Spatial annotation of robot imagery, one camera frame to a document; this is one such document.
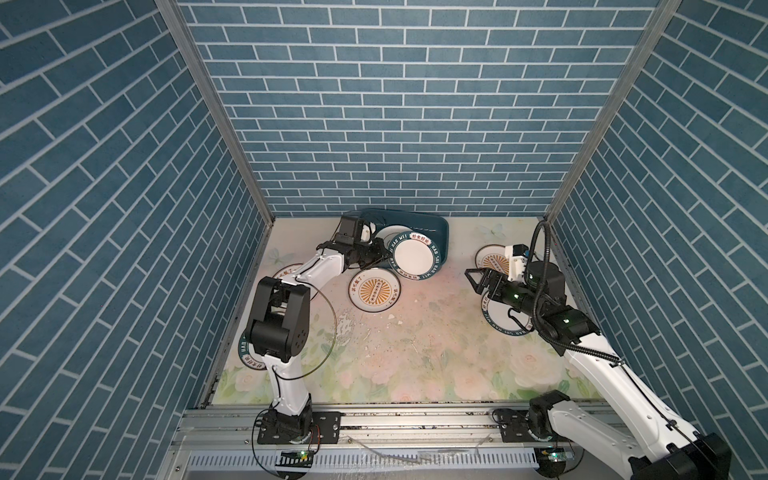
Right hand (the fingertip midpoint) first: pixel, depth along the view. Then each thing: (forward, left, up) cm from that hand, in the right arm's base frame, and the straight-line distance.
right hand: (474, 272), depth 76 cm
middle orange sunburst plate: (+6, +29, -23) cm, 37 cm away
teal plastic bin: (+36, +10, -20) cm, 43 cm away
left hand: (+12, +22, -10) cm, 27 cm away
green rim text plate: (+15, +16, -13) cm, 25 cm away
